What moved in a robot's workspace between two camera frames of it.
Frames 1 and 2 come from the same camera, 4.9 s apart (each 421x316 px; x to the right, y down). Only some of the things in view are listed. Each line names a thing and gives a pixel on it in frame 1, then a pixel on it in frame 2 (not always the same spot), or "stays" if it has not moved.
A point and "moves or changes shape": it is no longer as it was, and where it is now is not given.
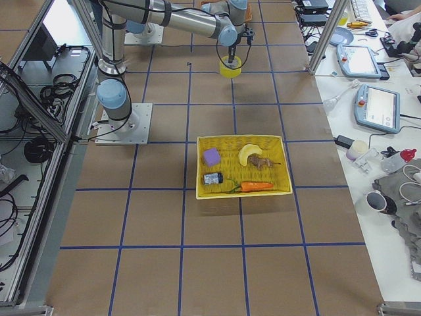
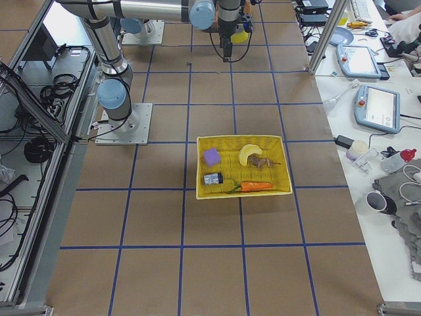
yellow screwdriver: [357, 24] stays
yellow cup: [227, 72] moves or changes shape
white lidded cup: [358, 147] stays
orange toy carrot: [247, 185] stays
